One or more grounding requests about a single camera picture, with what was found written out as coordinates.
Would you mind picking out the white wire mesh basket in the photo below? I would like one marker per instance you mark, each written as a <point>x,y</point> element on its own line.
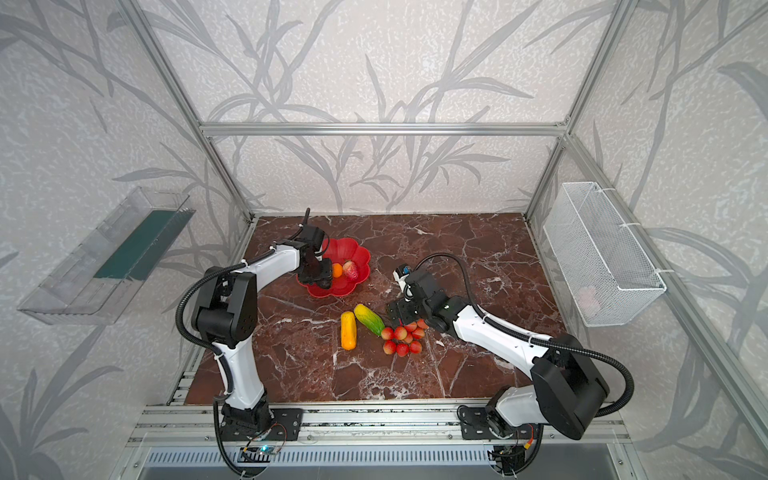
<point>609,275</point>

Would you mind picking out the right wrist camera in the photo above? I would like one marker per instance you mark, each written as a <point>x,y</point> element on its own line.
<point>400,275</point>

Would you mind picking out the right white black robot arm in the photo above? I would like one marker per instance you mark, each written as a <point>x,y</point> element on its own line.
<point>566,390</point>

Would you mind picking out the yellow fake banana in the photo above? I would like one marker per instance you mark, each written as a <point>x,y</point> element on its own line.
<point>348,331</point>

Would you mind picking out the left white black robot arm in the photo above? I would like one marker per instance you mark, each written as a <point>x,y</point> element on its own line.
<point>219,312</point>

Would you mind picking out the clear plastic wall shelf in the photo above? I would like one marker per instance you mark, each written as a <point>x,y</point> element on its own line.
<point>96,282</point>

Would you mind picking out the pink fake strawberry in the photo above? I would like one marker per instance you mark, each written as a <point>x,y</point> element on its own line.
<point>351,270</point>

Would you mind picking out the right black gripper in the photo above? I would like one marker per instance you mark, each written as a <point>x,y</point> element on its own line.
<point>405,303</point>

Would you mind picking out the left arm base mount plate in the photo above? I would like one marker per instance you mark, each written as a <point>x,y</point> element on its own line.
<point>281,424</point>

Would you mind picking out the red flower-shaped fruit bowl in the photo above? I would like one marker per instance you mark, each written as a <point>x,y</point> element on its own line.
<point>339,251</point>

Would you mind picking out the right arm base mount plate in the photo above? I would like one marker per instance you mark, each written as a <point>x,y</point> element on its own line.
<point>475,424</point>

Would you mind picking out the red fake grape bunch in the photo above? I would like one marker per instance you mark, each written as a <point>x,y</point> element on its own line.
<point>404,339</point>

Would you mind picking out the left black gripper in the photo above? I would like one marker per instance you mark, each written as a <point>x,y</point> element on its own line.
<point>320,271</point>

